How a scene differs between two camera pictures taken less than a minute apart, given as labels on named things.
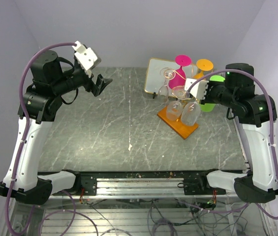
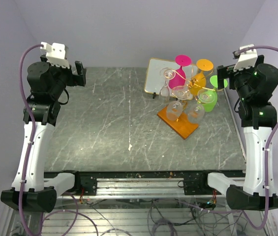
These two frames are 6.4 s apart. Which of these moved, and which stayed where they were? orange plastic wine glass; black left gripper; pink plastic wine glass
Moved: black left gripper
Stayed: orange plastic wine glass; pink plastic wine glass
